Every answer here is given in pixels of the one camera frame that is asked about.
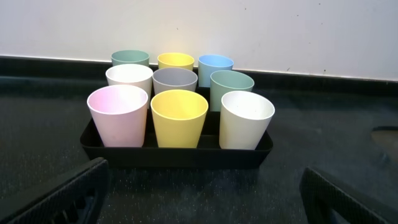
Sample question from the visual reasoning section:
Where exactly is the dark green cup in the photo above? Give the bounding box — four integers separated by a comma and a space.
111, 50, 150, 67

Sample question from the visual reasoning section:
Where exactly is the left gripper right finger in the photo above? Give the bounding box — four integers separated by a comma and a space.
299, 167, 398, 224

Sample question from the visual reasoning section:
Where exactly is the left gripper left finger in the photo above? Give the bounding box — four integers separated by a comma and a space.
0, 157, 110, 224

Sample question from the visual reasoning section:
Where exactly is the black tray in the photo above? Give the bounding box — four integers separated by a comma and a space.
79, 62, 274, 170

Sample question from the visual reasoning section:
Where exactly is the yellow cup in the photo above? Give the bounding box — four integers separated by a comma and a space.
157, 52, 195, 72
150, 89, 210, 149

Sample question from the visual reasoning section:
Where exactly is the blue cup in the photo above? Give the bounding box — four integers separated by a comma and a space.
198, 54, 234, 88

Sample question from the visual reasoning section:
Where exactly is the white cup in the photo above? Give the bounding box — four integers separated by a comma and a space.
218, 90, 275, 151
105, 63, 154, 108

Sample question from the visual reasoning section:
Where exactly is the pink cup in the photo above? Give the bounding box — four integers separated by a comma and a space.
86, 84, 149, 148

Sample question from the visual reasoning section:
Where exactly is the light green cup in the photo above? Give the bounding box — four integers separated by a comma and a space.
210, 70, 255, 112

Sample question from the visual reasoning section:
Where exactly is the grey cup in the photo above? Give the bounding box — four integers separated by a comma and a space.
152, 67, 199, 95

